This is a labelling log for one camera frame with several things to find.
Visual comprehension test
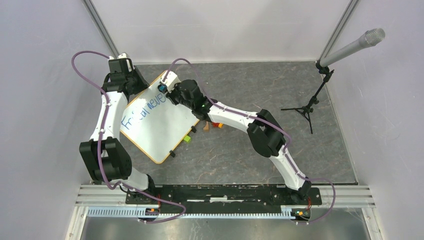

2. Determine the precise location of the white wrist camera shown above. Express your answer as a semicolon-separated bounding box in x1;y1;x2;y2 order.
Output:
159;71;181;93
108;52;134;74

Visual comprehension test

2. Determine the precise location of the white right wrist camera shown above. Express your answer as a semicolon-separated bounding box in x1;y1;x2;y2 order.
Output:
159;71;181;93

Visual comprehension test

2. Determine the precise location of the grey slotted cable duct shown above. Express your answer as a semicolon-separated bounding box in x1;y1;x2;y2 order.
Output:
86;206;311;221

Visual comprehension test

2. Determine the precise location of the white whiteboard orange frame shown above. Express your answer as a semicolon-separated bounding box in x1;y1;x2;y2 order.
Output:
120;72;199;164

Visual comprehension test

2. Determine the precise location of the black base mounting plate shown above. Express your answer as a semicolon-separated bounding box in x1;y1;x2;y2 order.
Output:
125;184;323;215

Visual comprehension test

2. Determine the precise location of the grey microphone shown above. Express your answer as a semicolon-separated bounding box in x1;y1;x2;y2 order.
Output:
316;28;386;69

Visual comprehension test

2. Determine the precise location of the brown wooden bone piece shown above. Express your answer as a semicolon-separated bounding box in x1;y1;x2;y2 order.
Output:
203;121;211;132

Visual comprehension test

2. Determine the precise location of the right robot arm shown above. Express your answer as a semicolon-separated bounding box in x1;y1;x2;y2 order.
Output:
158;79;312;204

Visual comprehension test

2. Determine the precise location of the purple cable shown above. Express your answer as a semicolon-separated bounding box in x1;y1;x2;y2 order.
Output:
71;50;187;225
161;58;337;226

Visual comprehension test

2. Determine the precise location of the black microphone tripod stand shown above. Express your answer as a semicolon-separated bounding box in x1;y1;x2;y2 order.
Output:
280;66;335;134

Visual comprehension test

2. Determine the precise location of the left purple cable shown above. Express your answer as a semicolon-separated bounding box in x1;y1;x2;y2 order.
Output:
71;50;187;225

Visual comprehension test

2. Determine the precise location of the red lego toy car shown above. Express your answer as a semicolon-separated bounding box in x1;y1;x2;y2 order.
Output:
211;122;224;129

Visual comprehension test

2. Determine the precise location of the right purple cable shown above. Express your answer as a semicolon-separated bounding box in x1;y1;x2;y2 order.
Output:
161;58;337;226

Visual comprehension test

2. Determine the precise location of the small green cube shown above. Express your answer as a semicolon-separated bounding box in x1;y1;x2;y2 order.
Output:
183;135;192;143

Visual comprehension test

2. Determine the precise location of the blue whiteboard eraser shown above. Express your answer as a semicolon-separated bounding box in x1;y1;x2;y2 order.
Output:
157;84;168;95

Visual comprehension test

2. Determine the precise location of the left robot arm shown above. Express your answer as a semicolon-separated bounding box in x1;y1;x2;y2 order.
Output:
79;59;157;204

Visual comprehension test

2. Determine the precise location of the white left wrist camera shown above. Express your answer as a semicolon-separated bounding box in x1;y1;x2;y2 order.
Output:
108;52;134;74

